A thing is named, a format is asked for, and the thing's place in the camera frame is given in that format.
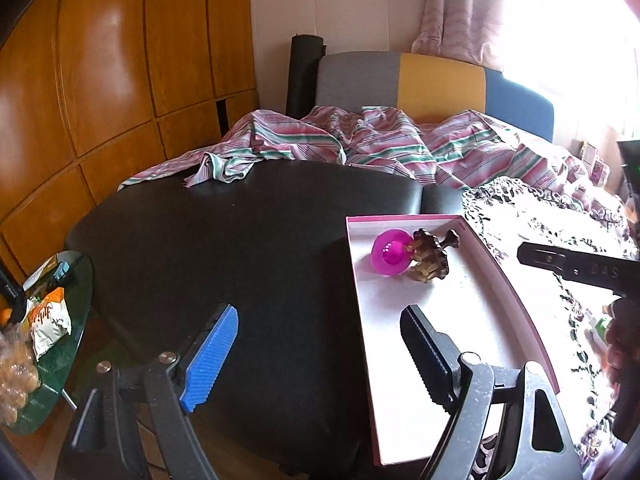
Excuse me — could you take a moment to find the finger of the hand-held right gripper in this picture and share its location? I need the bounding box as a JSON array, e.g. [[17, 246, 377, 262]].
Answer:
[[517, 242, 640, 293]]

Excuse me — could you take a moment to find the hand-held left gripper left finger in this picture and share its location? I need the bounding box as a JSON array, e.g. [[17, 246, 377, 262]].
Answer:
[[55, 303, 240, 480]]

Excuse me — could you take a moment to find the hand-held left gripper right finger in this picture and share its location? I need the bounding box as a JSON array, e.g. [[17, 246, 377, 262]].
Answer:
[[400, 305, 583, 480]]

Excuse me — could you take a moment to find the pink cardboard box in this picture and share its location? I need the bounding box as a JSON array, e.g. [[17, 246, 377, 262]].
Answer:
[[346, 214, 561, 467]]

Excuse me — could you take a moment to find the person's right hand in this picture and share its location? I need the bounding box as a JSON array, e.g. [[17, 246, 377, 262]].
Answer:
[[604, 310, 640, 396]]

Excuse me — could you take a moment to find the white small box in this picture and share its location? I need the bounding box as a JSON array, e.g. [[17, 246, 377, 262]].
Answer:
[[580, 141, 601, 171]]

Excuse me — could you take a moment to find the white floral bedsheet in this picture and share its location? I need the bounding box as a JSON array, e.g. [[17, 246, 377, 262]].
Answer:
[[460, 177, 640, 480]]

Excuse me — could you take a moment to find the brown hair claw clip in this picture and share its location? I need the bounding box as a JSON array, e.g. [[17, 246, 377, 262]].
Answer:
[[407, 228, 462, 285]]

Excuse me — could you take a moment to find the magenta plastic toy cup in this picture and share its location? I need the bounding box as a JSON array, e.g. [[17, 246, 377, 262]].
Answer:
[[371, 229, 416, 277]]

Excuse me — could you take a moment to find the black leather cushion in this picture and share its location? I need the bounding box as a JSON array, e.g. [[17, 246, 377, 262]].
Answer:
[[65, 162, 463, 466]]

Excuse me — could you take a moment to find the round glass side table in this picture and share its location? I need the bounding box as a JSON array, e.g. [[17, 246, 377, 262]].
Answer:
[[0, 250, 96, 436]]

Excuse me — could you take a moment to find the window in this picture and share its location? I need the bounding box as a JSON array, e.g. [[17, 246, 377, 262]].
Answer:
[[500, 0, 640, 126]]

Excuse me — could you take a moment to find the white orange snack bag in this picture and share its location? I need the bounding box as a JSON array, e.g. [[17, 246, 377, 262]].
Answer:
[[27, 287, 73, 361]]

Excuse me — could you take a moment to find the small black device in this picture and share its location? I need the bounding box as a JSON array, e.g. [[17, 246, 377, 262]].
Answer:
[[50, 260, 76, 286]]

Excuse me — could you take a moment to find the clear bag of buns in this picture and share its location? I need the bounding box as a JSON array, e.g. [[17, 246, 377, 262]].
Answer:
[[0, 330, 43, 428]]

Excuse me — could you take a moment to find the grey yellow blue headboard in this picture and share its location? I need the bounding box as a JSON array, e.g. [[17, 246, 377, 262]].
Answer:
[[315, 51, 556, 143]]

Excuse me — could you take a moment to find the pink striped blanket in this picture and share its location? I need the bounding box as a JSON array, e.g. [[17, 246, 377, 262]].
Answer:
[[117, 105, 626, 221]]

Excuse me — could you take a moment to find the pink patterned curtain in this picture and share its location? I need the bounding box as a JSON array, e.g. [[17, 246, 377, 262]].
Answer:
[[411, 0, 506, 71]]

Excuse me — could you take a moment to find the wooden wardrobe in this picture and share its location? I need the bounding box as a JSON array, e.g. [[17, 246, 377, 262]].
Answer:
[[0, 0, 258, 291]]

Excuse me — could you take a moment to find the black rolled mat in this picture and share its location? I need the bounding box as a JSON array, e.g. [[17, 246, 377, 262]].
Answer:
[[286, 35, 327, 120]]

